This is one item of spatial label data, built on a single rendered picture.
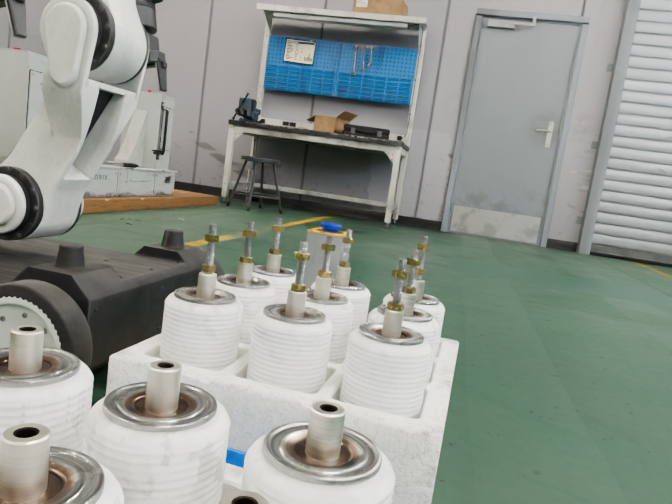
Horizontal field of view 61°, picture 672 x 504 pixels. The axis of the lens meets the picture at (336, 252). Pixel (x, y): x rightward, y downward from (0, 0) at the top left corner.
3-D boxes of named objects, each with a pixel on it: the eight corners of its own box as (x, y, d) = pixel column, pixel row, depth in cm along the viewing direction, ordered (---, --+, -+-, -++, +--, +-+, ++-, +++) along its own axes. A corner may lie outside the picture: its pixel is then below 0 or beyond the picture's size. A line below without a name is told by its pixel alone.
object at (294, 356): (220, 458, 69) (238, 313, 67) (262, 430, 78) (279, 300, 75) (290, 485, 65) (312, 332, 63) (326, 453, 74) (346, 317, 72)
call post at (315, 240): (284, 390, 111) (306, 231, 107) (296, 378, 118) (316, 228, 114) (320, 398, 109) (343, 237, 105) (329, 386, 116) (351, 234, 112)
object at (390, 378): (399, 463, 74) (422, 328, 72) (415, 507, 65) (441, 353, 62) (325, 456, 73) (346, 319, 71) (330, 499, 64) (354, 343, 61)
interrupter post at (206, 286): (195, 300, 70) (198, 274, 70) (194, 296, 73) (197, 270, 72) (215, 302, 71) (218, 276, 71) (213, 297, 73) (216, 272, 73)
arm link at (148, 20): (101, 64, 127) (96, 8, 126) (127, 73, 136) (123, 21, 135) (151, 57, 123) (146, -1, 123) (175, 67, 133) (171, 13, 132)
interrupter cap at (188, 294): (174, 305, 67) (175, 299, 67) (172, 289, 74) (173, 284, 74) (239, 309, 69) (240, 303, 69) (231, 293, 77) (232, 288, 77)
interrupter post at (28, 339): (-2, 372, 42) (1, 328, 42) (24, 363, 44) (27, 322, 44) (24, 380, 42) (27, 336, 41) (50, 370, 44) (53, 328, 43)
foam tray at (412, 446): (95, 497, 70) (108, 354, 67) (231, 390, 107) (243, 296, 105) (414, 596, 61) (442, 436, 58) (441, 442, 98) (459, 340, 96)
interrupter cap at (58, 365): (-62, 374, 40) (-62, 365, 40) (25, 347, 48) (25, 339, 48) (24, 400, 38) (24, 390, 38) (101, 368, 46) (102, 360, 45)
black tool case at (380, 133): (344, 137, 550) (346, 126, 549) (387, 143, 547) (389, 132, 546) (341, 134, 516) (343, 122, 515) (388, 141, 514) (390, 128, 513)
